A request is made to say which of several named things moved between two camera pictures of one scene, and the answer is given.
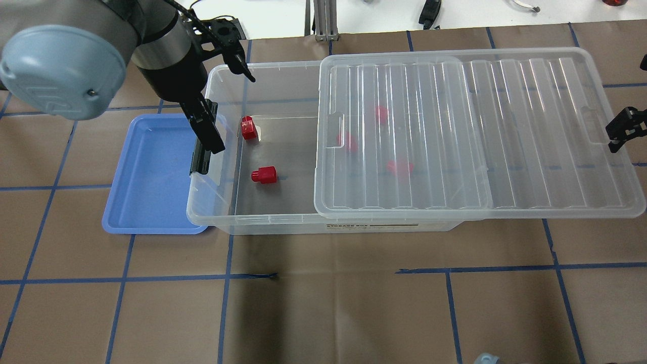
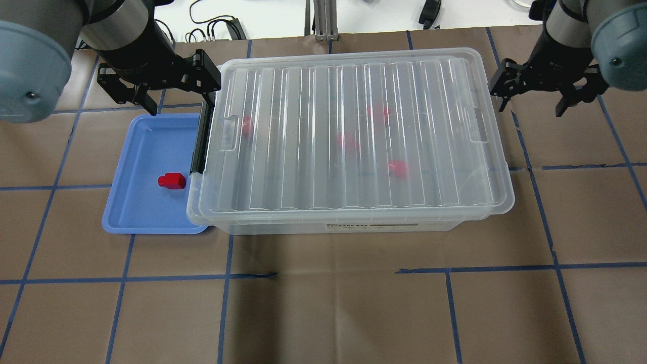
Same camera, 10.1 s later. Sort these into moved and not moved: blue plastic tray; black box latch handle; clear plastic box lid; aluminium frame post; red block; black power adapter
Moved: red block; clear plastic box lid
Not moved: aluminium frame post; blue plastic tray; black power adapter; black box latch handle
